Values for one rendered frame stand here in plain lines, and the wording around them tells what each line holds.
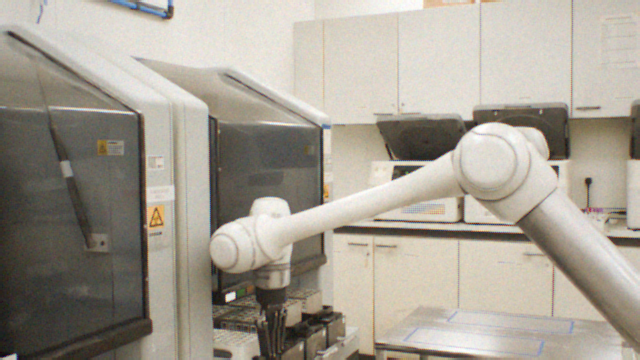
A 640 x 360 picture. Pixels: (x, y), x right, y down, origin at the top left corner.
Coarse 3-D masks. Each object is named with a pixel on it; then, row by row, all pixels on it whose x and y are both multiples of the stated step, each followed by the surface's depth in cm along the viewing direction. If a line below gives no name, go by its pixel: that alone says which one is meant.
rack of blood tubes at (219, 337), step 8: (216, 336) 160; (224, 336) 160; (232, 336) 160; (240, 336) 160; (248, 336) 160; (256, 336) 160; (216, 344) 155; (224, 344) 154; (232, 344) 153; (240, 344) 153; (248, 344) 154; (256, 344) 158; (216, 352) 165; (224, 352) 165; (232, 352) 153; (240, 352) 152; (248, 352) 154; (256, 352) 158
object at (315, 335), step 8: (304, 328) 184; (312, 328) 184; (320, 328) 187; (296, 336) 180; (304, 336) 179; (312, 336) 181; (320, 336) 186; (304, 344) 178; (312, 344) 181; (320, 344) 186; (304, 352) 178; (312, 352) 181; (320, 352) 183; (328, 352) 182; (336, 352) 185
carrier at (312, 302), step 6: (312, 294) 200; (318, 294) 202; (306, 300) 195; (312, 300) 198; (318, 300) 202; (306, 306) 195; (312, 306) 198; (318, 306) 202; (306, 312) 195; (312, 312) 199
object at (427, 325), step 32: (416, 320) 190; (448, 320) 190; (480, 320) 190; (512, 320) 189; (544, 320) 189; (576, 320) 188; (384, 352) 169; (416, 352) 165; (448, 352) 161; (480, 352) 159; (512, 352) 159; (544, 352) 159; (576, 352) 158; (608, 352) 158
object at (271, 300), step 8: (256, 288) 153; (256, 296) 153; (264, 296) 150; (272, 296) 150; (280, 296) 151; (264, 304) 151; (272, 304) 151; (280, 304) 156; (264, 312) 150; (272, 312) 152; (272, 320) 152
